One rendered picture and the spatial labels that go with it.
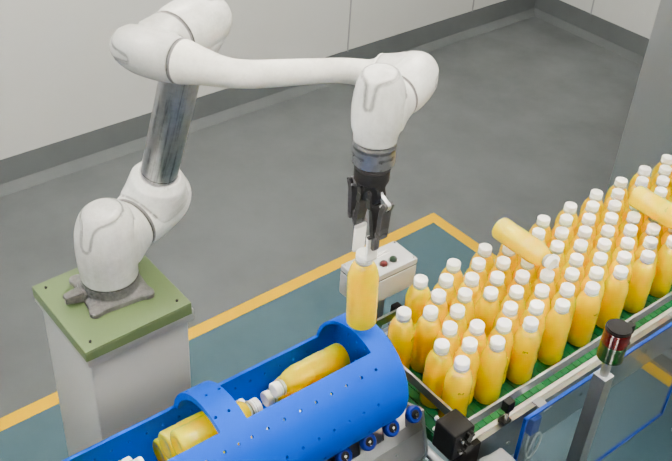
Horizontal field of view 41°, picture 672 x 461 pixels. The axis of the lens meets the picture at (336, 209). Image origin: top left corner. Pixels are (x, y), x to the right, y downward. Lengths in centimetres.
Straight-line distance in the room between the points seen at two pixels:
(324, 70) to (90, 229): 79
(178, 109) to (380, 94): 70
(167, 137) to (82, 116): 262
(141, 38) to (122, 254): 63
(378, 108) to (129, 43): 60
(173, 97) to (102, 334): 65
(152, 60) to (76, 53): 279
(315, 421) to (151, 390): 76
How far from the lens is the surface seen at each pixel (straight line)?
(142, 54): 201
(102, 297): 249
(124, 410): 266
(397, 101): 175
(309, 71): 193
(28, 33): 463
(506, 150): 529
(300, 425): 201
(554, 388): 259
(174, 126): 231
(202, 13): 212
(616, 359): 230
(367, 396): 210
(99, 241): 237
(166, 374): 266
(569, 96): 599
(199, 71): 195
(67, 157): 498
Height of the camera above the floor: 270
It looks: 36 degrees down
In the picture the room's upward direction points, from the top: 4 degrees clockwise
